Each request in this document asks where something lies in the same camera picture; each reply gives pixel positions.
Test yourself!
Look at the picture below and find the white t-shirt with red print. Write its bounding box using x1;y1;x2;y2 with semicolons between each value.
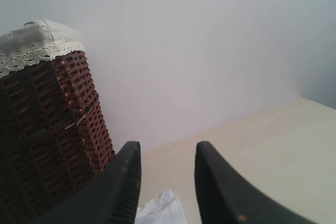
134;189;187;224

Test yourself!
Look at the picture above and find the dark brown wicker basket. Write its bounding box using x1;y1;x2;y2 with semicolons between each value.
1;51;114;223

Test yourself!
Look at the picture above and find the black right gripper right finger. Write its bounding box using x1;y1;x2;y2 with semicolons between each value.
194;141;312;224

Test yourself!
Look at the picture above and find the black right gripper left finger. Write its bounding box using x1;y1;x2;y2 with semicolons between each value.
33;141;141;224

